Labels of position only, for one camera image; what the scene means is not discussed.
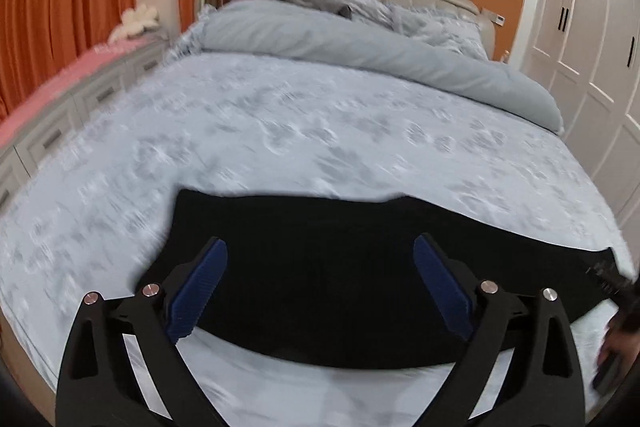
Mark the plain grey duvet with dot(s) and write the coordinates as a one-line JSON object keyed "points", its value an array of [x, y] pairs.
{"points": [[350, 37]]}

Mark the black pants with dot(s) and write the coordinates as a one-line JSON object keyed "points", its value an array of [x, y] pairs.
{"points": [[320, 267]]}

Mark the white drawer cabinet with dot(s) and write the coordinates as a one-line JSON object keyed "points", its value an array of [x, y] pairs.
{"points": [[100, 94]]}

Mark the grey butterfly print pillow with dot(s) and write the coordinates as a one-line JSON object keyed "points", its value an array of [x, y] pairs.
{"points": [[440, 27], [320, 4]]}

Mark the grey butterfly print bed sheet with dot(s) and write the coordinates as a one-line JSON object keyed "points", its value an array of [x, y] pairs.
{"points": [[300, 132]]}

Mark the pink seat cushion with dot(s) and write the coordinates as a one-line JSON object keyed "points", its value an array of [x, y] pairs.
{"points": [[55, 87]]}

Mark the white flower plush toy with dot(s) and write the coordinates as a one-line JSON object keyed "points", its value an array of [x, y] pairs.
{"points": [[137, 21]]}

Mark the white panelled wardrobe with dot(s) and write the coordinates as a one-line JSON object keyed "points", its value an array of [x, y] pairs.
{"points": [[590, 47]]}

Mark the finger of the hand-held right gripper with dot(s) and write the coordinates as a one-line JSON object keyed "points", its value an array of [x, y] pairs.
{"points": [[607, 271]]}

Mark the white wall switch panel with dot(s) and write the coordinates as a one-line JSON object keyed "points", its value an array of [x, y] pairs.
{"points": [[492, 16]]}

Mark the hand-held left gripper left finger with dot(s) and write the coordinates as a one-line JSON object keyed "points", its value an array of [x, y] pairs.
{"points": [[200, 287]]}

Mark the person's right hand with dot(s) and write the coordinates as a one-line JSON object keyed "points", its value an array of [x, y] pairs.
{"points": [[617, 334]]}

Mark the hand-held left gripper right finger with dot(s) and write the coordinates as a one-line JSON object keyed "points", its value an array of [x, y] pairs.
{"points": [[442, 287]]}

